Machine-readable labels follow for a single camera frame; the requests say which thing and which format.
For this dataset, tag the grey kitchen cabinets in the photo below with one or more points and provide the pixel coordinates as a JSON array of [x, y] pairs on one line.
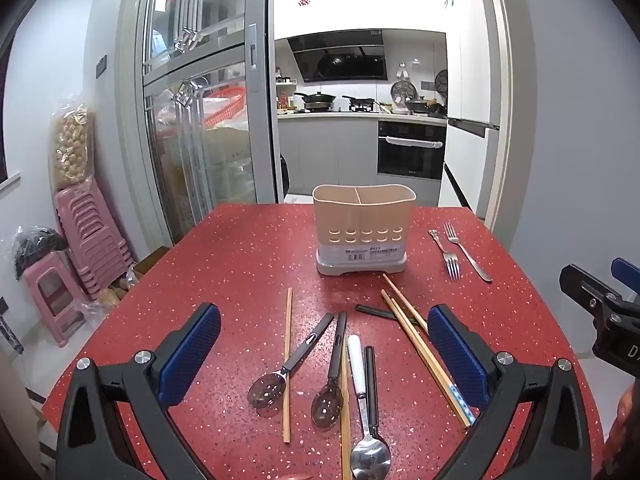
[[325, 150]]

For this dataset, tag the pink plastic stool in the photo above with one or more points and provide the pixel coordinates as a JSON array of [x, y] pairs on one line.
[[50, 285]]

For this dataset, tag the stack of pink stools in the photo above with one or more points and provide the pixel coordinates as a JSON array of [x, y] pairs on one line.
[[90, 230]]

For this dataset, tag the beige board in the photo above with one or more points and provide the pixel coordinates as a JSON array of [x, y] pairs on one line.
[[17, 420]]

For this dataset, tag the black light switch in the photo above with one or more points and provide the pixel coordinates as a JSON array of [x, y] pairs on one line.
[[101, 66]]

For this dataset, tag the black chopstick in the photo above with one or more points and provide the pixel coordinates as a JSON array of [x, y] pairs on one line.
[[375, 311]]

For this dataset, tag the black plastic bag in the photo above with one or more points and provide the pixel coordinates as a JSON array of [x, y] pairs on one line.
[[37, 247]]

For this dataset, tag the red plastic basket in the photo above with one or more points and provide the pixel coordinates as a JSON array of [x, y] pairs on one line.
[[225, 105]]

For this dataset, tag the beige cutlery holder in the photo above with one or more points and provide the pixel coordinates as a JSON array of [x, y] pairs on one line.
[[362, 220]]

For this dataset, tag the glass sliding door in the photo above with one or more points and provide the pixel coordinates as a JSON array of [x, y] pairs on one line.
[[210, 60]]

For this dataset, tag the white towel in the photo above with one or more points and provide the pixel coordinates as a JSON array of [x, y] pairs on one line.
[[415, 142]]

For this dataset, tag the black tripod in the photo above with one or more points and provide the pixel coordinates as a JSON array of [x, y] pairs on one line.
[[10, 330]]

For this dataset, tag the wooden chopstick blue patterned tip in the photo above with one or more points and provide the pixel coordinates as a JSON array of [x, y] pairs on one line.
[[400, 318]]

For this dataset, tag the black wok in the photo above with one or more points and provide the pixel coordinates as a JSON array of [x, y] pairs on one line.
[[315, 100]]

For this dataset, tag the dark cooking pot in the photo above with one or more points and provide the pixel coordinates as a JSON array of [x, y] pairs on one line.
[[417, 106]]

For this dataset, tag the black range hood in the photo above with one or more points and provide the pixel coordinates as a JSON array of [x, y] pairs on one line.
[[310, 55]]

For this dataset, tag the black frying pan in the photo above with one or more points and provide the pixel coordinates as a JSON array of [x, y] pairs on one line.
[[360, 103]]

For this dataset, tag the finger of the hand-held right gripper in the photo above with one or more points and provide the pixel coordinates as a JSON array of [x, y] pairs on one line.
[[585, 290], [627, 277]]

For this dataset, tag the white refrigerator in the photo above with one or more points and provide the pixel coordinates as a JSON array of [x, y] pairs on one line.
[[470, 60]]

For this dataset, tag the round metal steamer rack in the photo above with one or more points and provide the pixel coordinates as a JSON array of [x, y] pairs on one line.
[[404, 92]]

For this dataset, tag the black built-in oven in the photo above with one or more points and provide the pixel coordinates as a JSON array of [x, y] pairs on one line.
[[410, 162]]

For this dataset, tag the clear bag of nuts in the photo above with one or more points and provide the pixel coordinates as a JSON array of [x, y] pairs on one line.
[[72, 150]]

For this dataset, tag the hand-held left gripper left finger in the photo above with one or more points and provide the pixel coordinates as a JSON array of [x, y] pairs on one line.
[[192, 355]]

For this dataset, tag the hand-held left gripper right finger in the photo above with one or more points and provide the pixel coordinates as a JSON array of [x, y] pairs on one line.
[[457, 360]]

